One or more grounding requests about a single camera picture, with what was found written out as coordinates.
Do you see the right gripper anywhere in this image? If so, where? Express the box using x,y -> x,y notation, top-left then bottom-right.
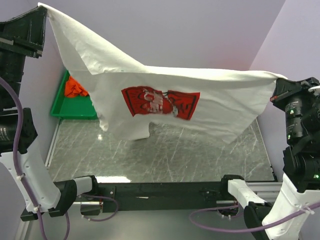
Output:
268,72 -> 320,139

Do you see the white printed t-shirt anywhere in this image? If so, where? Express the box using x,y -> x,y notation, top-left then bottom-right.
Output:
47,6 -> 282,143

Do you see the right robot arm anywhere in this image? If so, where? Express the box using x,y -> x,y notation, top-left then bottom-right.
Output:
219,77 -> 320,240

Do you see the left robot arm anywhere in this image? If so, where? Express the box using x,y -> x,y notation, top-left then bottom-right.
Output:
0,6 -> 100,222

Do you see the orange t-shirt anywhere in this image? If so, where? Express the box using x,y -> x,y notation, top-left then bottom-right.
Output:
64,76 -> 89,98

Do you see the green plastic tray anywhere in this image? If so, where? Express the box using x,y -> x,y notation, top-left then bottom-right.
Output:
50,70 -> 98,120

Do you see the black base beam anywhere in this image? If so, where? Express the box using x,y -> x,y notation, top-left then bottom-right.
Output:
69,181 -> 251,216

